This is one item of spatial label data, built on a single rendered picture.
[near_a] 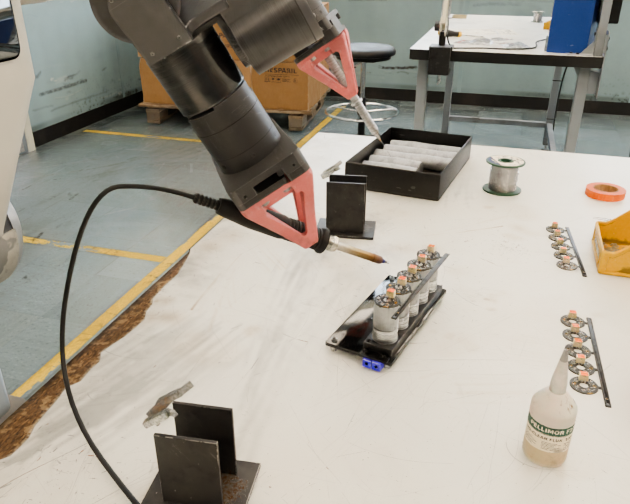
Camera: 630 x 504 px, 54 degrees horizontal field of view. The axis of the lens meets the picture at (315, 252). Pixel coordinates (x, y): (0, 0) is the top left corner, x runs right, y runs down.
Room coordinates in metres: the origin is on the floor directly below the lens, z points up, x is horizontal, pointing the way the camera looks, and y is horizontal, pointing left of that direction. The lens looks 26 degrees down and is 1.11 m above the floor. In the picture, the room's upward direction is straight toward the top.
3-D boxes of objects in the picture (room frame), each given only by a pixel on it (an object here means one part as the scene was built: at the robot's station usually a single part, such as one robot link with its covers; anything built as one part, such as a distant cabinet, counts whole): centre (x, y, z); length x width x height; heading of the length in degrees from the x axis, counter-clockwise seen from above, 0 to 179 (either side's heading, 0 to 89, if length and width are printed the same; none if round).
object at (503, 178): (0.97, -0.31, 0.78); 0.06 x 0.06 x 0.05
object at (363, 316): (0.56, -0.08, 0.76); 0.16 x 0.07 x 0.01; 151
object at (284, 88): (4.51, 0.54, 0.38); 1.20 x 0.80 x 0.73; 79
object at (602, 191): (0.94, -0.47, 0.76); 0.06 x 0.06 x 0.01
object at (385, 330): (0.51, -0.07, 0.79); 0.02 x 0.02 x 0.05
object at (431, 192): (1.05, -0.17, 0.77); 0.24 x 0.16 x 0.04; 156
